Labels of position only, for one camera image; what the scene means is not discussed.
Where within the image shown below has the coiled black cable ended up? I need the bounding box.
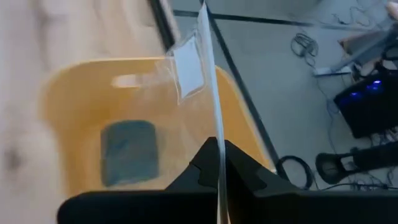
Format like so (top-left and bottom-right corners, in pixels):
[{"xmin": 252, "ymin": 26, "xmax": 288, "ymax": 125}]
[{"xmin": 275, "ymin": 154, "xmax": 315, "ymax": 191}]

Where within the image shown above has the black computer tower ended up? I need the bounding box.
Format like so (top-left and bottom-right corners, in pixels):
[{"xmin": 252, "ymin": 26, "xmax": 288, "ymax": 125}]
[{"xmin": 333, "ymin": 70, "xmax": 398, "ymax": 139}]

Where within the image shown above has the yellow plastic bin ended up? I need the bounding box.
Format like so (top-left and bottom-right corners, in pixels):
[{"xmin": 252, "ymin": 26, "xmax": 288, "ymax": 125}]
[{"xmin": 39, "ymin": 56, "xmax": 275, "ymax": 197}]

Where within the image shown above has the dark green bandage roll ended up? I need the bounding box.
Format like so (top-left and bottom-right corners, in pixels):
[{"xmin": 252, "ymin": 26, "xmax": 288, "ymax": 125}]
[{"xmin": 99, "ymin": 119, "xmax": 160, "ymax": 188}]

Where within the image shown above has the black stand base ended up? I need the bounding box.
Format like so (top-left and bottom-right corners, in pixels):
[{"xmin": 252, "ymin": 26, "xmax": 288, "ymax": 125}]
[{"xmin": 315, "ymin": 145, "xmax": 398, "ymax": 185}]

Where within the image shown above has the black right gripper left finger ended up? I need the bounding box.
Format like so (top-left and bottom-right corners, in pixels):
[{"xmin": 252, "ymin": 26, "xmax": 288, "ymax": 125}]
[{"xmin": 57, "ymin": 136, "xmax": 219, "ymax": 224}]

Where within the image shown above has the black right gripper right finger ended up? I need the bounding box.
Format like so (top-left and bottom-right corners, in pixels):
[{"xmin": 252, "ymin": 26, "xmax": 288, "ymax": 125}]
[{"xmin": 224, "ymin": 139, "xmax": 398, "ymax": 224}]

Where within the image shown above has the grey cable bundle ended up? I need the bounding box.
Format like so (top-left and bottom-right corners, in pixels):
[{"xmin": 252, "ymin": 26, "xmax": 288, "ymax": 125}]
[{"xmin": 290, "ymin": 32, "xmax": 320, "ymax": 68}]

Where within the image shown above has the clear plastic bag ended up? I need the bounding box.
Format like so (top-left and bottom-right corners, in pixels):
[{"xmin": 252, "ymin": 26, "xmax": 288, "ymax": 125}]
[{"xmin": 99, "ymin": 2, "xmax": 230, "ymax": 224}]

